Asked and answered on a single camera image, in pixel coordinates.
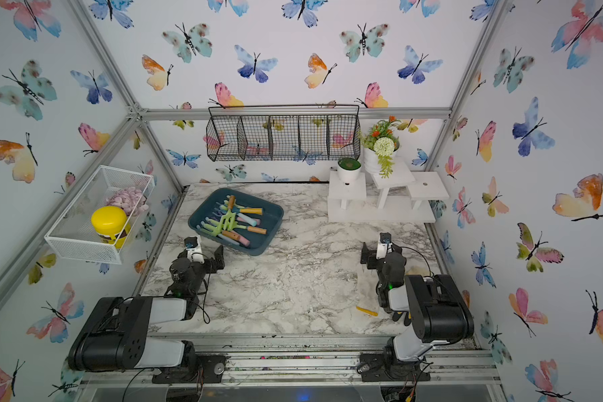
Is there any yellow lidded jar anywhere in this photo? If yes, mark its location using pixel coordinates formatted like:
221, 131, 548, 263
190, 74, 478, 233
90, 206, 131, 250

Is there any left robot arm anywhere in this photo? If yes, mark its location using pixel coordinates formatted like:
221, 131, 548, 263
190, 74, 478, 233
66, 238, 224, 373

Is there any teal fork yellow handle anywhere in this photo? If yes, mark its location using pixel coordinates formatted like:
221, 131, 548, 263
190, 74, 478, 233
218, 204, 263, 215

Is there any small white pot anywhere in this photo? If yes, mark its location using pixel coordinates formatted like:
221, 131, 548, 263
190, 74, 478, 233
338, 157, 362, 185

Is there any white pot with flowers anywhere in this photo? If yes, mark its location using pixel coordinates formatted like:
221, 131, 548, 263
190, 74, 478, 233
360, 117, 400, 179

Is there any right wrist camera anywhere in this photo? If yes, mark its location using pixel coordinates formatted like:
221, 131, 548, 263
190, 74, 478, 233
376, 232, 393, 260

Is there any white wire wall basket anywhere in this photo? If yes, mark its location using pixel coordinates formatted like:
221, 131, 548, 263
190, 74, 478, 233
45, 165, 155, 265

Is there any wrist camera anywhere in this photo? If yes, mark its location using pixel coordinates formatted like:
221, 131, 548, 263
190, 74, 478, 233
376, 232, 393, 260
184, 234, 205, 264

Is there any black wire wall basket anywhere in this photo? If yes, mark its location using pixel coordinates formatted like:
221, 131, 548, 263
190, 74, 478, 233
204, 103, 361, 165

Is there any green wide fork wooden handle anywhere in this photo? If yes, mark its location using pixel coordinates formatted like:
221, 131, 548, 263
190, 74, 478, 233
219, 195, 239, 213

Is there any yellow black work glove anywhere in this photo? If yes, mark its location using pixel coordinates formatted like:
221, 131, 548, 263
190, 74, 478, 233
391, 266, 432, 327

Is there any pink flower bundle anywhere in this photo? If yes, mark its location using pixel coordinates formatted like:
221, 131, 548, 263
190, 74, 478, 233
106, 187, 149, 216

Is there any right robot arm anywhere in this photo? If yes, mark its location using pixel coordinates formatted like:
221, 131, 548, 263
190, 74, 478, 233
356, 241, 474, 382

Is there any white tiered display stand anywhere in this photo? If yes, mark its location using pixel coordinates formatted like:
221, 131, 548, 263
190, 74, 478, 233
328, 161, 450, 224

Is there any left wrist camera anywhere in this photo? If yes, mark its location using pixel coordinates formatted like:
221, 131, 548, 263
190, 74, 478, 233
184, 234, 205, 264

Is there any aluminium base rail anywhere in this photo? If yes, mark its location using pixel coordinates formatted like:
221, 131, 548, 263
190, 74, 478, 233
79, 333, 504, 390

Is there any teal plastic storage box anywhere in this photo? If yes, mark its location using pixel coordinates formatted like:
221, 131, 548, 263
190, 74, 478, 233
188, 189, 284, 256

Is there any yellow marker on table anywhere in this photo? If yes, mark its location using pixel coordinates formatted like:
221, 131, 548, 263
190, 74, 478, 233
356, 306, 379, 317

